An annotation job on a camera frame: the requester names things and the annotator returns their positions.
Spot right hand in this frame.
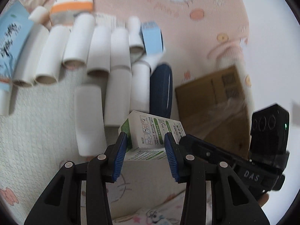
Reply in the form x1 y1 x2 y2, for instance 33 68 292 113
257 193 269 207

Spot white paper tube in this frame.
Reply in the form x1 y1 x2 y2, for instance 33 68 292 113
74 84 107 157
126 16 144 53
86 26 111 77
34 25 70 85
130 62 150 113
63 13 96 69
12 23 49 87
104 67 132 128

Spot brown cardboard box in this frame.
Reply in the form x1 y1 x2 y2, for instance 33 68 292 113
175 66 253 159

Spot green white long box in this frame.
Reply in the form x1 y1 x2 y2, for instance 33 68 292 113
118 111 186 161

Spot dark blue oval case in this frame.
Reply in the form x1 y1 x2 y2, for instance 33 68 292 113
149 64 173 118

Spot light blue seaweed box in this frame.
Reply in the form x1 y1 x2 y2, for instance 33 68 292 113
1 1 34 92

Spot orange white tissue pack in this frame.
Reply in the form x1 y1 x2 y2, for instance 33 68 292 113
49 0 94 26

